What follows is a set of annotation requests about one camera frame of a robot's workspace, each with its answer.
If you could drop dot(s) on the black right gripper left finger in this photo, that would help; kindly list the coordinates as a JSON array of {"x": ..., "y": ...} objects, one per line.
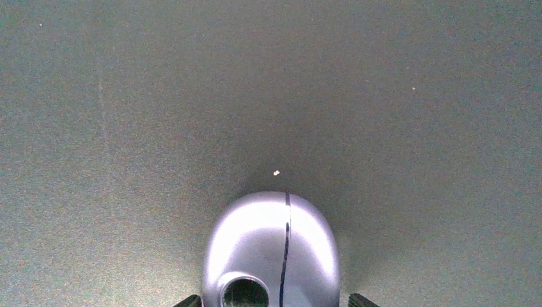
[{"x": 191, "y": 301}]

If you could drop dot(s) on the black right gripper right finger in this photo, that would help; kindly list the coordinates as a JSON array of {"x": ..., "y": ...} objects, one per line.
[{"x": 358, "y": 300}]

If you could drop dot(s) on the lavender earbud charging case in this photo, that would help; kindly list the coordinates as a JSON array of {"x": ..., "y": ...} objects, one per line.
[{"x": 279, "y": 241}]

